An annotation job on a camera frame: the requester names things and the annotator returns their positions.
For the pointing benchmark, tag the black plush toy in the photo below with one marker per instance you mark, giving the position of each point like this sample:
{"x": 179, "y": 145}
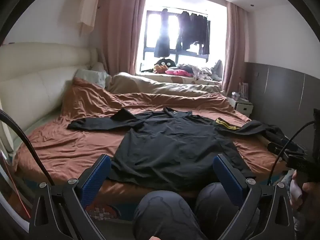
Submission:
{"x": 166, "y": 62}

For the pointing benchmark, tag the beige duvet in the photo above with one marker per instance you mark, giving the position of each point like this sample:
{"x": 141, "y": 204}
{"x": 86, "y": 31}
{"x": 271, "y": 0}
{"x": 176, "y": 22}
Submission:
{"x": 155, "y": 85}

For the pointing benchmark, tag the pale pillow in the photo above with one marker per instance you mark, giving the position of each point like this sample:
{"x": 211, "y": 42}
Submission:
{"x": 92, "y": 76}

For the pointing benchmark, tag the window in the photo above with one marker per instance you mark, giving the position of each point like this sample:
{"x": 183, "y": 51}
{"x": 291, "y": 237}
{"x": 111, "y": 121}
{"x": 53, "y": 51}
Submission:
{"x": 175, "y": 30}

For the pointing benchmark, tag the person's legs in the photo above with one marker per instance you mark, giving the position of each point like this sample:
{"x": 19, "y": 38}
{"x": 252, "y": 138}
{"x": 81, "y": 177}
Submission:
{"x": 175, "y": 212}

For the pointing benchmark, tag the white nightstand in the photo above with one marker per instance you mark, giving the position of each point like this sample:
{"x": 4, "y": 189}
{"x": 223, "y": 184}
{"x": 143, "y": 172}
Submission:
{"x": 243, "y": 108}

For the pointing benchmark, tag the pink cloth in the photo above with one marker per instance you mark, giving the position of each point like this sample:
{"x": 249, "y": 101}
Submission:
{"x": 178, "y": 72}

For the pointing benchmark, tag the pink slatted holder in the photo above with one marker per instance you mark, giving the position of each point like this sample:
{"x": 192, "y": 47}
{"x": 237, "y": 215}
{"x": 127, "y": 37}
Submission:
{"x": 244, "y": 90}

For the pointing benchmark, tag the clear jar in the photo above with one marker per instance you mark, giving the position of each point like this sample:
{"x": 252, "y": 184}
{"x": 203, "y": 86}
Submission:
{"x": 236, "y": 95}

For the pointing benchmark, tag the blue cartoon mattress cover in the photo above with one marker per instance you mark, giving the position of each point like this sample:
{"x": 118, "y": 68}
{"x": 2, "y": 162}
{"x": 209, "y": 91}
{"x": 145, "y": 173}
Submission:
{"x": 107, "y": 211}

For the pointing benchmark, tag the cream padded headboard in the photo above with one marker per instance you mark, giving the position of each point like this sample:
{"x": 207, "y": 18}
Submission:
{"x": 32, "y": 85}

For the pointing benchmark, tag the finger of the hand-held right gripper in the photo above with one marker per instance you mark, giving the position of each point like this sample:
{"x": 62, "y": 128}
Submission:
{"x": 277, "y": 147}

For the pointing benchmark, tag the brown bed sheet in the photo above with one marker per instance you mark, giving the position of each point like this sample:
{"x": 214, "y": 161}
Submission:
{"x": 82, "y": 145}

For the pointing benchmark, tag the black shirt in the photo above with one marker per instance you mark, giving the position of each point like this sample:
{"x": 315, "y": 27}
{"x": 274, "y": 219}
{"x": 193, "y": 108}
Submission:
{"x": 175, "y": 150}

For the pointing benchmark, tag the person's right hand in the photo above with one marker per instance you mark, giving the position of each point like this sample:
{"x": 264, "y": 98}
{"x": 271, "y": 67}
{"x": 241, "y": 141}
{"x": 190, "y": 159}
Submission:
{"x": 311, "y": 195}

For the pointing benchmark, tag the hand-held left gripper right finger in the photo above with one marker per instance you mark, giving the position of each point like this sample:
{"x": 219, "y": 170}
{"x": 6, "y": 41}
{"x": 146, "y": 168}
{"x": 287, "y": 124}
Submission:
{"x": 228, "y": 180}

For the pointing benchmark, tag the pink curtain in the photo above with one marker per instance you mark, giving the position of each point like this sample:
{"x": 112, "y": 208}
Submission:
{"x": 235, "y": 47}
{"x": 120, "y": 30}

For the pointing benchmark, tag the black folded garment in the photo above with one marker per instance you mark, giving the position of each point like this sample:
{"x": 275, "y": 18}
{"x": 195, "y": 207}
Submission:
{"x": 280, "y": 133}

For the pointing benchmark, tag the brown plush toy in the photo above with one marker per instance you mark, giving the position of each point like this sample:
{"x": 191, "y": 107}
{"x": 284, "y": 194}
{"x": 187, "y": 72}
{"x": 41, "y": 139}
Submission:
{"x": 160, "y": 68}

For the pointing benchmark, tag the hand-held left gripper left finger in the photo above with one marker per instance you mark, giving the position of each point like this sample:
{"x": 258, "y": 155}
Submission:
{"x": 95, "y": 180}

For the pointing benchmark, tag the cream air conditioner cover cloth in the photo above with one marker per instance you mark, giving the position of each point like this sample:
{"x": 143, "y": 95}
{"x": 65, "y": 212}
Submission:
{"x": 87, "y": 12}

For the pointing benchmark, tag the dark hanging garment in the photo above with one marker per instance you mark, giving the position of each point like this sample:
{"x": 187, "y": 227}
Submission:
{"x": 162, "y": 37}
{"x": 193, "y": 32}

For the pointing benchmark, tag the pile of clothes on sill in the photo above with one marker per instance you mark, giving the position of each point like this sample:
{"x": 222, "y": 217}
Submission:
{"x": 207, "y": 71}

